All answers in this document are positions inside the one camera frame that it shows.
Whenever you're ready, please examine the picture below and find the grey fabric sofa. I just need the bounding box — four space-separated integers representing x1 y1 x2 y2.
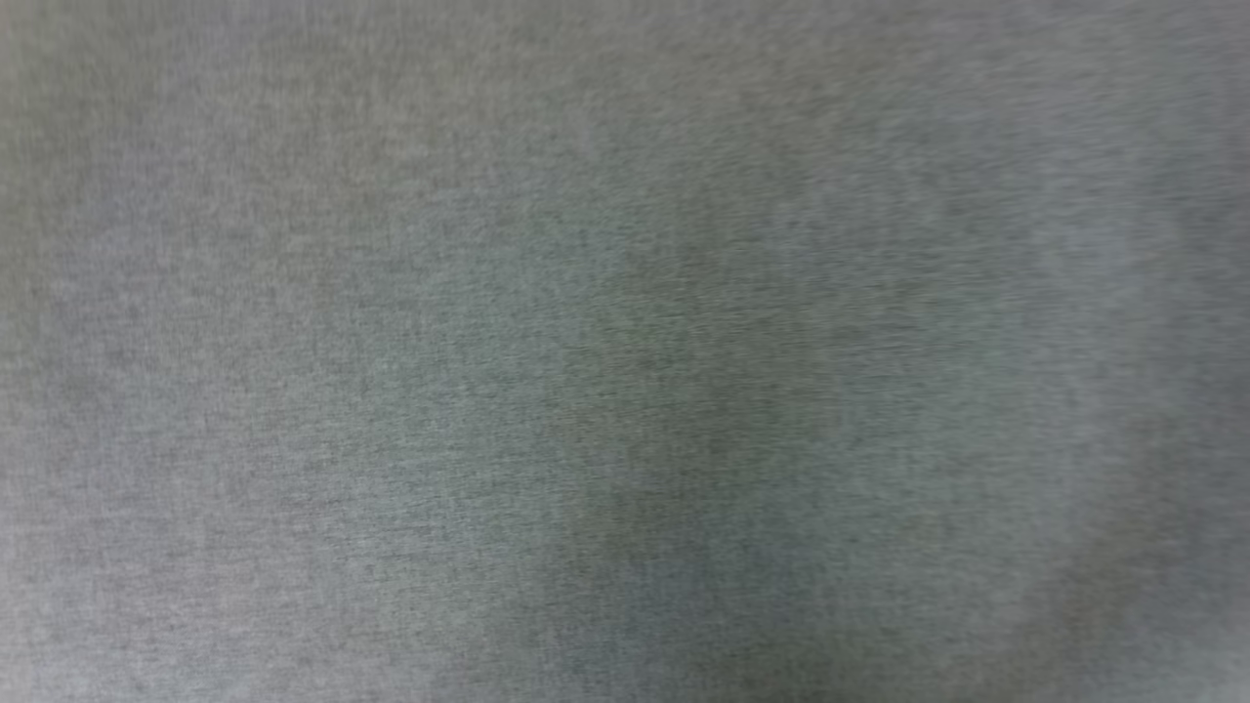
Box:
0 0 1250 703

